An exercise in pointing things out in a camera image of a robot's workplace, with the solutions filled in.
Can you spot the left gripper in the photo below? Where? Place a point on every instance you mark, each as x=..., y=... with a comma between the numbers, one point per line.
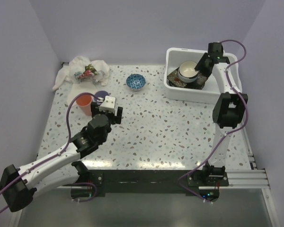
x=115, y=119

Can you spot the blue patterned small bowl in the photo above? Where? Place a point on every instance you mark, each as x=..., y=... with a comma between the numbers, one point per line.
x=136, y=82

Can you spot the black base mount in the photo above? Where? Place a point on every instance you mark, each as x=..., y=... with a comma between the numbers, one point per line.
x=155, y=181

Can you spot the cream bowl blue pattern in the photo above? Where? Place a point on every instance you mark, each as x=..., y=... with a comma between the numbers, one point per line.
x=187, y=72

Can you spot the white floral cloth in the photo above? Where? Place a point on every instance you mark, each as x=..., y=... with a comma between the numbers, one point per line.
x=84, y=75

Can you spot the aluminium frame rail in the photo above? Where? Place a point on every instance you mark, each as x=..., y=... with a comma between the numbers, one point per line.
x=248, y=179

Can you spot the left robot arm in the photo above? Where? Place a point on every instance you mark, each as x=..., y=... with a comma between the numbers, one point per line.
x=18, y=185

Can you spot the black floral square plate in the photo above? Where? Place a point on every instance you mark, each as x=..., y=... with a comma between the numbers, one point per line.
x=174, y=81

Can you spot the purple plastic cup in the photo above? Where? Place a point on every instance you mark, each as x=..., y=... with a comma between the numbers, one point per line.
x=101, y=94

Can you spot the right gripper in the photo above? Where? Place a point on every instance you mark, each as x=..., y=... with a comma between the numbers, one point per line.
x=199, y=66

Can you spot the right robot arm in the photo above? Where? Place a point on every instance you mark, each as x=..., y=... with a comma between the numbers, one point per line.
x=227, y=114

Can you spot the white plastic bin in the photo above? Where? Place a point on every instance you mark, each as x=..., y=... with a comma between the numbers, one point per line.
x=174, y=58

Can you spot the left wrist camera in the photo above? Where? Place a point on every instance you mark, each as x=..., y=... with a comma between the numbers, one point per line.
x=108, y=104

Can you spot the orange plastic cup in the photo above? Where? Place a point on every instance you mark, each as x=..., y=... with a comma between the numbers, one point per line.
x=84, y=103

